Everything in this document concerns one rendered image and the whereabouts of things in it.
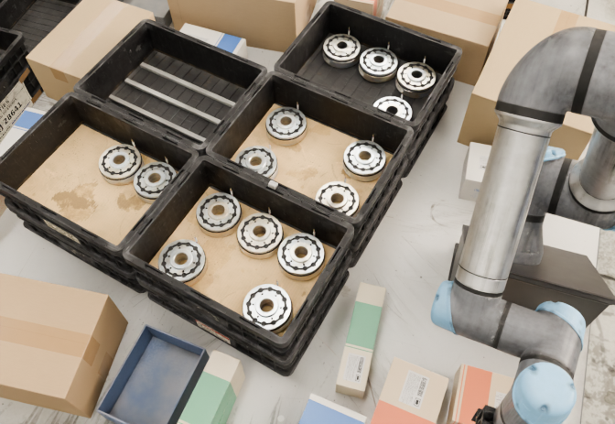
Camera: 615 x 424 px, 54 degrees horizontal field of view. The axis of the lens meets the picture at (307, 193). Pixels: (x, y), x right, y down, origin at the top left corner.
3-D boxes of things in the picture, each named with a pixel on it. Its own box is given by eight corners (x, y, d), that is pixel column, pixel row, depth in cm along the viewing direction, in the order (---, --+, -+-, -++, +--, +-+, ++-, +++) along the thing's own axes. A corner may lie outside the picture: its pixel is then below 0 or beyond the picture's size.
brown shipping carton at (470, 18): (496, 38, 190) (509, -4, 177) (476, 87, 180) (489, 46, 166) (404, 13, 197) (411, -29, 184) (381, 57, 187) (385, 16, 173)
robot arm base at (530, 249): (543, 253, 133) (555, 210, 130) (538, 272, 119) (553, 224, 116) (473, 232, 138) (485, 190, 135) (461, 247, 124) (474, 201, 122)
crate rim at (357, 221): (415, 135, 144) (416, 128, 142) (357, 232, 130) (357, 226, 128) (271, 75, 155) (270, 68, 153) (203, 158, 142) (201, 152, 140)
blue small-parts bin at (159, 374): (152, 334, 140) (145, 323, 134) (210, 358, 137) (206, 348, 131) (105, 418, 130) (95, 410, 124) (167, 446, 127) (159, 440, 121)
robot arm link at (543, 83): (509, 8, 82) (420, 335, 94) (596, 23, 78) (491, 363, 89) (520, 19, 92) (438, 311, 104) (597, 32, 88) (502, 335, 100)
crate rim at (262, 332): (357, 232, 130) (357, 226, 128) (285, 352, 116) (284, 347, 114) (203, 158, 142) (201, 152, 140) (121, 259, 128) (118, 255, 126)
